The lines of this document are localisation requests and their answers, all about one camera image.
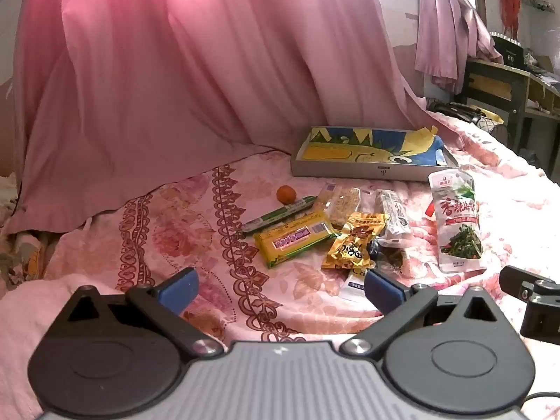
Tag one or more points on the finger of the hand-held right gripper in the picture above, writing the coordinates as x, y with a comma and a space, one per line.
516, 282

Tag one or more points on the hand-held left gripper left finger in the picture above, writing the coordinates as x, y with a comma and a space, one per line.
179, 291

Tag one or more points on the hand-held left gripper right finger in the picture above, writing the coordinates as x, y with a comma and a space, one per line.
385, 291

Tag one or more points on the clear packet of dark food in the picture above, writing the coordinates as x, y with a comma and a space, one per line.
391, 257

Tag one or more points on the gold snack packet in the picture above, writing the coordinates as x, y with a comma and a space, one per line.
354, 245

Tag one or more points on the clear white snack packet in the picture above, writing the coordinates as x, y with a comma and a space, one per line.
391, 216

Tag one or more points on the white pouch of green vegetables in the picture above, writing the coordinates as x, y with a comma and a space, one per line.
459, 223

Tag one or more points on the clear rice cracker packet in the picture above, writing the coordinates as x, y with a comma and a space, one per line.
341, 205

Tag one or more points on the yellow green snack packet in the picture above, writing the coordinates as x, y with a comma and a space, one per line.
293, 238

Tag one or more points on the green sausage stick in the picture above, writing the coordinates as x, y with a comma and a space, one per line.
271, 218

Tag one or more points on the grey cardboard tray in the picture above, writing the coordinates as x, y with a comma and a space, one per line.
372, 171

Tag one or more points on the small orange fruit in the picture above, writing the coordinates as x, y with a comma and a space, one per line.
286, 194

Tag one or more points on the pink floral bedsheet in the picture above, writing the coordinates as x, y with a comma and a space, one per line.
175, 227

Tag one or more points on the blue yellow paper liner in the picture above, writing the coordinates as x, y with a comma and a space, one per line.
372, 144

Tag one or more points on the patterned round basket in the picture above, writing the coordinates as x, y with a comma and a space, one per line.
496, 131

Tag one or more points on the plain pink blanket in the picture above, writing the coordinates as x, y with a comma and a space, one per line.
26, 315

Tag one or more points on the yellowish patterned cloth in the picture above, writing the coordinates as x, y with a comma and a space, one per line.
24, 258

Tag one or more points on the yellow flat item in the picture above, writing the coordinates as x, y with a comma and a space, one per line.
490, 117

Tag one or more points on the dark wooden desk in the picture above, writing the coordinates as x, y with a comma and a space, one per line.
516, 92

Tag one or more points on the pink curtain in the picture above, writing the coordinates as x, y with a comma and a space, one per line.
175, 74

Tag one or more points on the desk clutter pile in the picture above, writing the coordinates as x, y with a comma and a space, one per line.
540, 63

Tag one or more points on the black box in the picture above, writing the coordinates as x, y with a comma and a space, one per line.
509, 54

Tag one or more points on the lilac hanging garment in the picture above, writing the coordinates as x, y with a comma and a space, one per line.
442, 30

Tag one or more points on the red hanging decoration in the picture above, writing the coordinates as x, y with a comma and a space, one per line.
509, 0

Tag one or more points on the metal wall rack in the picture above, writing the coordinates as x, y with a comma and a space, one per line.
540, 4

